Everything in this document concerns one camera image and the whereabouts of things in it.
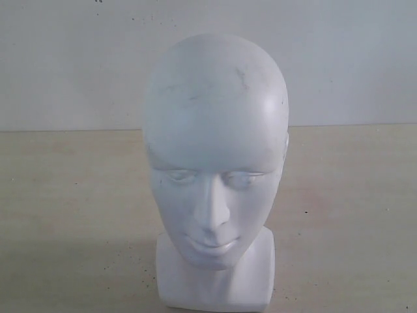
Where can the white mannequin head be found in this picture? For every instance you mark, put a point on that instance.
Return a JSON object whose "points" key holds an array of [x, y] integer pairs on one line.
{"points": [[215, 127]]}

